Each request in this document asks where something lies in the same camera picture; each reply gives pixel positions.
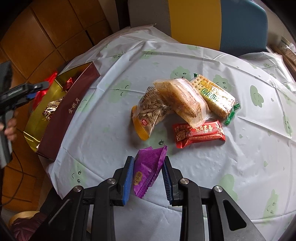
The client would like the long red snack packet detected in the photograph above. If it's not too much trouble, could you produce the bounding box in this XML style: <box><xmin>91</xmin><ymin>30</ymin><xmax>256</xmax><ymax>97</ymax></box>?
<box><xmin>31</xmin><ymin>72</ymin><xmax>58</xmax><ymax>110</ymax></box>

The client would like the green cracker packet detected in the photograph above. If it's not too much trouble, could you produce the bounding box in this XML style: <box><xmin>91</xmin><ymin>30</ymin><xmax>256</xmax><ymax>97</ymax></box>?
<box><xmin>190</xmin><ymin>74</ymin><xmax>240</xmax><ymax>126</ymax></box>

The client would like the grey yellow blue chair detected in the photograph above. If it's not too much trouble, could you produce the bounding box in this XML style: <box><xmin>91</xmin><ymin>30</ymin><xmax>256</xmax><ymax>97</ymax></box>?
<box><xmin>127</xmin><ymin>0</ymin><xmax>270</xmax><ymax>57</ymax></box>

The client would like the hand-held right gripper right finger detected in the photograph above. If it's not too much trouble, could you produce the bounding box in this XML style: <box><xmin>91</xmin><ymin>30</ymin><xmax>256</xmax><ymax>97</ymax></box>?
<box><xmin>161</xmin><ymin>156</ymin><xmax>266</xmax><ymax>241</ymax></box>

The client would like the red gold print bar packet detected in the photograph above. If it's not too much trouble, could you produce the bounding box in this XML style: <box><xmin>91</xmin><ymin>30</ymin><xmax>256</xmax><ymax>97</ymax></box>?
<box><xmin>172</xmin><ymin>120</ymin><xmax>226</xmax><ymax>149</ymax></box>

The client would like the person's left hand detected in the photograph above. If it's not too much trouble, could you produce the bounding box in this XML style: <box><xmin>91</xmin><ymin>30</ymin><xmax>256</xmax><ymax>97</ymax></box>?
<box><xmin>0</xmin><ymin>111</ymin><xmax>18</xmax><ymax>142</ymax></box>

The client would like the white printed tablecloth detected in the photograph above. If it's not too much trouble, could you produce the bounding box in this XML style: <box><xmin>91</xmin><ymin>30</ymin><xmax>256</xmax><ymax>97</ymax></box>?
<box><xmin>44</xmin><ymin>24</ymin><xmax>296</xmax><ymax>241</ymax></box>

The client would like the patterned tissue box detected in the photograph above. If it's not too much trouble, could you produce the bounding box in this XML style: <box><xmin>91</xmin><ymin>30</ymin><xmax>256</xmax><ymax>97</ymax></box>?
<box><xmin>279</xmin><ymin>38</ymin><xmax>296</xmax><ymax>62</ymax></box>

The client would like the wooden stool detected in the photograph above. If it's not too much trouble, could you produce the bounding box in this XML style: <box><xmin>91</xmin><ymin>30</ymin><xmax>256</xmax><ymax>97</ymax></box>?
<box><xmin>8</xmin><ymin>210</ymin><xmax>41</xmax><ymax>230</ymax></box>

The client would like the black cable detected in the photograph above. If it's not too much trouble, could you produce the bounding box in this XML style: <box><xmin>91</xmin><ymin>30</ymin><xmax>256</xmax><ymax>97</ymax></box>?
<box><xmin>0</xmin><ymin>151</ymin><xmax>25</xmax><ymax>205</ymax></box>

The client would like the clear brown cake packet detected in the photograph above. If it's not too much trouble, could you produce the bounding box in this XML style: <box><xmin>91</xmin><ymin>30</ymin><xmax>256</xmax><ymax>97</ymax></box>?
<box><xmin>153</xmin><ymin>78</ymin><xmax>208</xmax><ymax>127</ymax></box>

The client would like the person's maroon clothing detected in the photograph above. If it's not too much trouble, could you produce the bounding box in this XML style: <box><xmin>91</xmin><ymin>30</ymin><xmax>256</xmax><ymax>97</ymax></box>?
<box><xmin>10</xmin><ymin>212</ymin><xmax>49</xmax><ymax>241</ymax></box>

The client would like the sunflower seed packet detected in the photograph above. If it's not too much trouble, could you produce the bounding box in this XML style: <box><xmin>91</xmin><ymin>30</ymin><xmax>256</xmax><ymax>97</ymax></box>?
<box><xmin>131</xmin><ymin>86</ymin><xmax>174</xmax><ymax>141</ymax></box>

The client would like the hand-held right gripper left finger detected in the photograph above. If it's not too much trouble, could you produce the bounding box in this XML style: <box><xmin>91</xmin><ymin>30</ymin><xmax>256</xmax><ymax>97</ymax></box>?
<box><xmin>30</xmin><ymin>156</ymin><xmax>135</xmax><ymax>241</ymax></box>

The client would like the purple triangular snack packet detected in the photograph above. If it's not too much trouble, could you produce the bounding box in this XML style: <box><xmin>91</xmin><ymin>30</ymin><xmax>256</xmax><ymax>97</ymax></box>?
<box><xmin>133</xmin><ymin>145</ymin><xmax>168</xmax><ymax>199</ymax></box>

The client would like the gold tin box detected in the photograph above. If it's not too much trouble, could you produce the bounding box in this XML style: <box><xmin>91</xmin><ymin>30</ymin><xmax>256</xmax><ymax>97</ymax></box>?
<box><xmin>23</xmin><ymin>61</ymin><xmax>101</xmax><ymax>162</ymax></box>

